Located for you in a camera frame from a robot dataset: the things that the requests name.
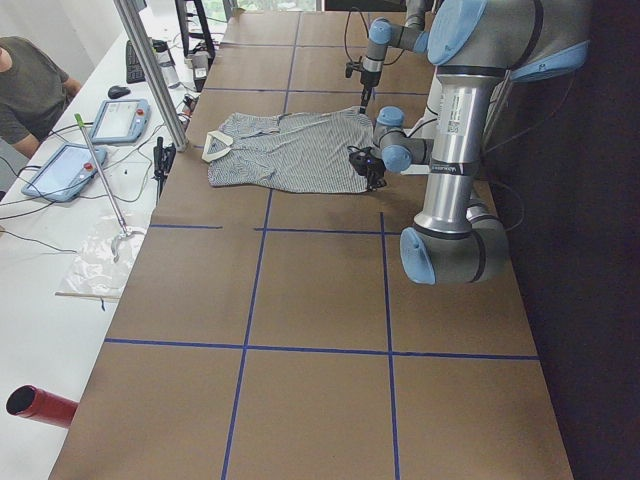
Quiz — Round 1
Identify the far blue teach pendant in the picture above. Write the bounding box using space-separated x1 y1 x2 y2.
90 99 150 145

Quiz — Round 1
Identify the clear plastic bag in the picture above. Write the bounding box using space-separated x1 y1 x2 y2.
55 212 148 301

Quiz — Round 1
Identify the striped polo shirt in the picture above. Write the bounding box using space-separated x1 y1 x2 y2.
202 107 373 194

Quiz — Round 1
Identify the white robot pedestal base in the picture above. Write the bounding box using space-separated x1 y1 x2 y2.
401 74 442 175

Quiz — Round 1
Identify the black computer mouse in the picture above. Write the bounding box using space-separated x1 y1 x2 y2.
107 85 131 100

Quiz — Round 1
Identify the near blue teach pendant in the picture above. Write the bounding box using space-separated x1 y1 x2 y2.
21 143 97 202

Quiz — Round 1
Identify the red cylinder tube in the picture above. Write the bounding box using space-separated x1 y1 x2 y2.
6 385 78 428

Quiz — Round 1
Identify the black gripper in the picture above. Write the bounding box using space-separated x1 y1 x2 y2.
345 57 383 114
347 146 387 192

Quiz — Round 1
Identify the metal reacher grabber tool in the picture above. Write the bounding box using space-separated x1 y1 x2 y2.
74 113 145 263

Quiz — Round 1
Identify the seated person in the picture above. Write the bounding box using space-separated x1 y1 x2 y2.
1 36 82 158

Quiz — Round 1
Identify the aluminium frame post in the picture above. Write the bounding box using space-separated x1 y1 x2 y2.
113 0 188 152

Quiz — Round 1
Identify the blue teach pendant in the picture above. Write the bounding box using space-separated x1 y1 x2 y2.
21 143 97 202
90 99 150 145

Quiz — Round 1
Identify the black keyboard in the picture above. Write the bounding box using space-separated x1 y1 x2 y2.
125 40 145 84

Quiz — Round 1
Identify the black tool on table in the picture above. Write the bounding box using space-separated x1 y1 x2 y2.
153 136 176 202

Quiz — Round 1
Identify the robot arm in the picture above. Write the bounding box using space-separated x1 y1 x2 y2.
345 1 434 114
346 0 592 285

